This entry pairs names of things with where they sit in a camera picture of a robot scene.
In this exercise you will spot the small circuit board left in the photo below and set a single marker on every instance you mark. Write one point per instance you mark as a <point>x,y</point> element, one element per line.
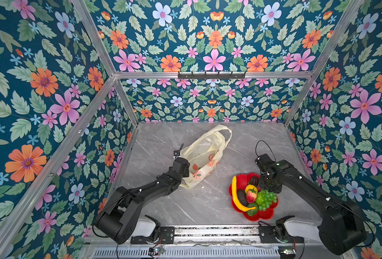
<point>156,251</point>

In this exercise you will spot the dark purple round fruit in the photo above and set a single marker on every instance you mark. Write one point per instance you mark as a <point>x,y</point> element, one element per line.
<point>254,181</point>

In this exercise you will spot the yellow lemon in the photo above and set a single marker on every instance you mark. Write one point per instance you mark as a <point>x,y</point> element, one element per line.
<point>251,188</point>

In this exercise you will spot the red apple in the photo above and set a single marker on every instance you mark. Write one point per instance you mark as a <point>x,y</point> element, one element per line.
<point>251,196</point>

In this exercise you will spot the small circuit board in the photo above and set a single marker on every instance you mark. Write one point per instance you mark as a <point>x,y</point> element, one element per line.
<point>287,253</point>
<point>156,251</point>

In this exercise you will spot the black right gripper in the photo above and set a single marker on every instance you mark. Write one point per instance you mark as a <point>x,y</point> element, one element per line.
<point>272,181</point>

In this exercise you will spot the cream plastic bag orange print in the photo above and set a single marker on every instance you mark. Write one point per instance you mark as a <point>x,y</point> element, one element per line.
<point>204,154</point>

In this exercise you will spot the yellow banana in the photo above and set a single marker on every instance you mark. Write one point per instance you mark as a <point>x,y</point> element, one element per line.
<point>235,197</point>

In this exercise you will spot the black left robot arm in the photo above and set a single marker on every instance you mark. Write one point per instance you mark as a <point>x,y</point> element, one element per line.
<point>120,215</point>

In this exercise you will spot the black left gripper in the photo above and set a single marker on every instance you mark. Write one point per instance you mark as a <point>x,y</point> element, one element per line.
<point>186,172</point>

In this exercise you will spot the black hook rail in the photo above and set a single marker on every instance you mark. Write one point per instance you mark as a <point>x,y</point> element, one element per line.
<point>211,75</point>

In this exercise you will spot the small circuit board right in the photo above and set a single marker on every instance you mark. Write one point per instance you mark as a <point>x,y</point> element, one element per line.
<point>287,253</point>

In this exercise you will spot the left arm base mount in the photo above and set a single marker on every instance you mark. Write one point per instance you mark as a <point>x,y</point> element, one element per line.
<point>149,231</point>

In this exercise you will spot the dark brown avocado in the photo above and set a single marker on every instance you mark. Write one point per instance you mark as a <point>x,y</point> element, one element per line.
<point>241,195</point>

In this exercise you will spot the green grapes bunch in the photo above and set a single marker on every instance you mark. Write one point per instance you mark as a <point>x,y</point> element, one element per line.
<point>265,200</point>

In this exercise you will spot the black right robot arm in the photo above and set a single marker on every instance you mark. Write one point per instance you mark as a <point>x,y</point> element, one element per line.
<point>341,226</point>

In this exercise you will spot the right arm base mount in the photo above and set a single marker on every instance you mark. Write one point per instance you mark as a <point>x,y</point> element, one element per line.
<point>275,233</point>

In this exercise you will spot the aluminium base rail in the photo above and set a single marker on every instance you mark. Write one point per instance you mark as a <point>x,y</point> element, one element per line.
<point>205,242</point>

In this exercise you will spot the red flower-shaped plate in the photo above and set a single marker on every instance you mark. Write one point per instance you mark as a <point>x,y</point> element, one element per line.
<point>242,180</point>

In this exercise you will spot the green avocado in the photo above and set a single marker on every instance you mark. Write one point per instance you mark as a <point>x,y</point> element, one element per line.
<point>252,210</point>

